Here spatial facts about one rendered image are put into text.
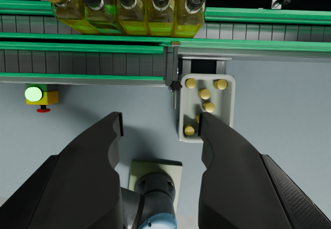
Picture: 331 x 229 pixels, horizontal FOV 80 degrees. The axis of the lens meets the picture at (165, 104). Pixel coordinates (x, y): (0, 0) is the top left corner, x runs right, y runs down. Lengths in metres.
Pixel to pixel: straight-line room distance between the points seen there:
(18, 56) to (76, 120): 0.27
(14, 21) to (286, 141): 0.97
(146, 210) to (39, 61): 0.51
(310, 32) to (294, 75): 0.18
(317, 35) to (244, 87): 0.25
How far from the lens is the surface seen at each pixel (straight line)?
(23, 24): 0.72
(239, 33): 0.64
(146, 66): 0.59
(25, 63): 0.70
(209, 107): 0.68
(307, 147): 0.94
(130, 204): 0.60
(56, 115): 0.82
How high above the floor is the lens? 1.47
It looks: 83 degrees down
